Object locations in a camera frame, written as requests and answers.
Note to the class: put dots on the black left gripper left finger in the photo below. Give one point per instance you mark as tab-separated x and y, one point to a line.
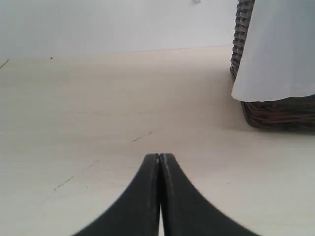
136	211

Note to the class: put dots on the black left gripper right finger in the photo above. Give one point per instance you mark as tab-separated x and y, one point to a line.
185	212

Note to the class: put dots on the dark brown wicker basket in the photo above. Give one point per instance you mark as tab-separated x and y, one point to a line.
290	114

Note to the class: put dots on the white cloth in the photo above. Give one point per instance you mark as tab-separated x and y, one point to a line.
278	59

